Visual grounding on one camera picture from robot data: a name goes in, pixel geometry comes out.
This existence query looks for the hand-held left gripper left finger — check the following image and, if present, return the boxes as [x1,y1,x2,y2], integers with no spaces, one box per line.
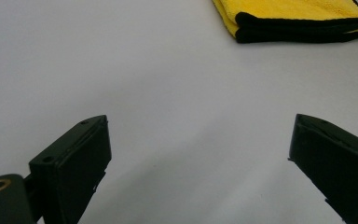
[28,114,113,224]

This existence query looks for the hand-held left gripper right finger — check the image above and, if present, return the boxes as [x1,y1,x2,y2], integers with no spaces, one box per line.
[288,113,358,224]

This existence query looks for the yellow cloth with black trim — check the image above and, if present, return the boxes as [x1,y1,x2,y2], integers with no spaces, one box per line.
[212,0,358,45]

